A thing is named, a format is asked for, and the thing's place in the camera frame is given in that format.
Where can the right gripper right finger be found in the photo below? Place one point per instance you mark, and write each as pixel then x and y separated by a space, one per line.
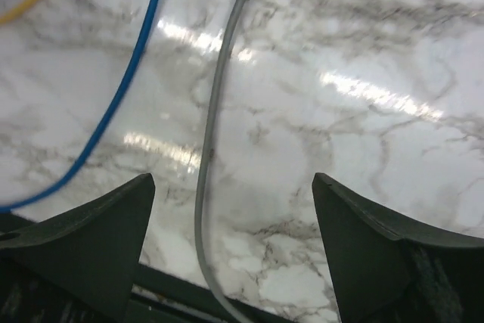
pixel 387 267

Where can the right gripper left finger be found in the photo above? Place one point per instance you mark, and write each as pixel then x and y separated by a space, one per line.
pixel 78 266

